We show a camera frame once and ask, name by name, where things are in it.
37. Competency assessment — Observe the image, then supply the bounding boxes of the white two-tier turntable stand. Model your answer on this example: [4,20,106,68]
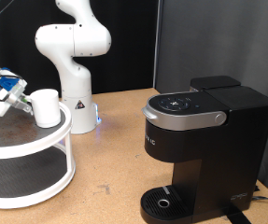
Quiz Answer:
[0,100,77,210]

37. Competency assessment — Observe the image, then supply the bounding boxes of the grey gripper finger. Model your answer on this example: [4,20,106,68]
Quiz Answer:
[13,102,35,115]
[20,94,34,104]

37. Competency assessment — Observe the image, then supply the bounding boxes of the black Keurig coffee machine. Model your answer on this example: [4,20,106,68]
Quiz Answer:
[140,85,268,224]

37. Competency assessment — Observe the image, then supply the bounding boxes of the white mug with green tape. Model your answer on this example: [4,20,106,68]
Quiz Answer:
[30,88,62,129]

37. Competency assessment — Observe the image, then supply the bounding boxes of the black machine power cable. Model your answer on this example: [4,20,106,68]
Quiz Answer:
[252,186,268,206]

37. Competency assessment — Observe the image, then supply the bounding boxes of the black tape strip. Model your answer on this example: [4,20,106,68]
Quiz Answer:
[222,210,252,224]

